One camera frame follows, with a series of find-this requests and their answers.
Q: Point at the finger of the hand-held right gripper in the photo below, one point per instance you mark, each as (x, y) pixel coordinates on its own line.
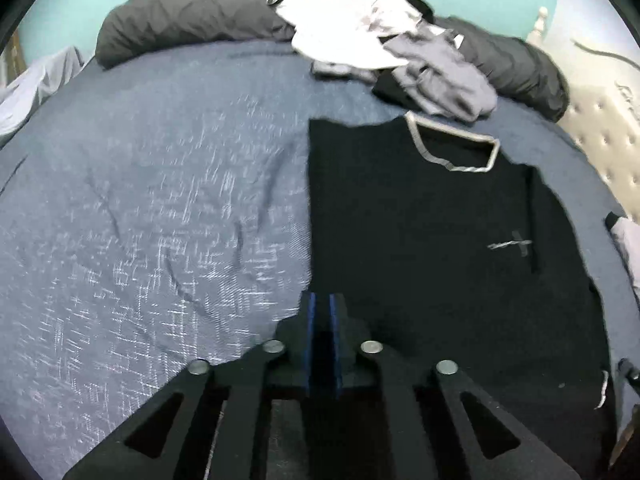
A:
(631, 375)

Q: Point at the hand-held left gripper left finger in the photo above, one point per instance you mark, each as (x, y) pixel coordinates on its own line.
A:
(302, 340)

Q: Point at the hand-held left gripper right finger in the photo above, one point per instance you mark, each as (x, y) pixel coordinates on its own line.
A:
(344, 340)

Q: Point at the black sweater with white trim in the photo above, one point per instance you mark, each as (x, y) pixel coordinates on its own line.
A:
(425, 260)

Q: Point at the bed with blue sheet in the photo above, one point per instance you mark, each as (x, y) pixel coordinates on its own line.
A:
(150, 210)

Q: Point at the cream tufted headboard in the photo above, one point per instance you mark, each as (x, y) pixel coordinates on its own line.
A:
(600, 125)

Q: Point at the black cloth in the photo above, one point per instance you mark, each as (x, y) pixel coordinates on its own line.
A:
(390, 91)

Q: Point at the small grey cloth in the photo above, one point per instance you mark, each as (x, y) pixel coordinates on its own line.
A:
(332, 69)

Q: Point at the grey garment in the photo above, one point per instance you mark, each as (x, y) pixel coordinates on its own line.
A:
(450, 85)

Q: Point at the white shirt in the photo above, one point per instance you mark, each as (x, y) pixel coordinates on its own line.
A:
(340, 25)

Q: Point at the black garment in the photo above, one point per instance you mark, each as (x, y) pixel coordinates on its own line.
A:
(420, 7)

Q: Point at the cream bedpost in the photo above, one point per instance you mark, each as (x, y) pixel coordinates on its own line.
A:
(540, 25)

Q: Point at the light purple blanket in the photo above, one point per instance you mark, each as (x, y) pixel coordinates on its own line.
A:
(35, 85)

